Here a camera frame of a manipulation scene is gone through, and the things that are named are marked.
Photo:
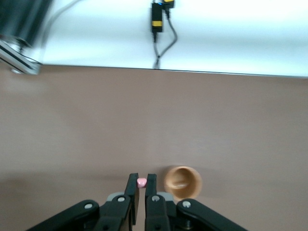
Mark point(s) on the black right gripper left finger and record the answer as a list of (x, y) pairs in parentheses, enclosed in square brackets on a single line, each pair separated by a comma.
[(131, 190)]

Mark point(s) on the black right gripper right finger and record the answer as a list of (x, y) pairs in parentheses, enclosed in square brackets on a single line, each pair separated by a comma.
[(152, 190)]

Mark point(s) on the pink chopstick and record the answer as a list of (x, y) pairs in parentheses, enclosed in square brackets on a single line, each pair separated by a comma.
[(141, 183)]

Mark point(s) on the orange-brown cup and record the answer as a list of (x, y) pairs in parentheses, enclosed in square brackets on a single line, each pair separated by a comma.
[(190, 192)]

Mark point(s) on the black power adapter yellow band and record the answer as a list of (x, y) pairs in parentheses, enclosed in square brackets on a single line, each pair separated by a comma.
[(157, 16)]

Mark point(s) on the black yellow plug device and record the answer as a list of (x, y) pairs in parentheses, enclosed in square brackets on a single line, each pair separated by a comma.
[(169, 3)]

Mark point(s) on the aluminium camera mount post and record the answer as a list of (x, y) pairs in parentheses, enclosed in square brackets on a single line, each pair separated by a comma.
[(21, 61)]

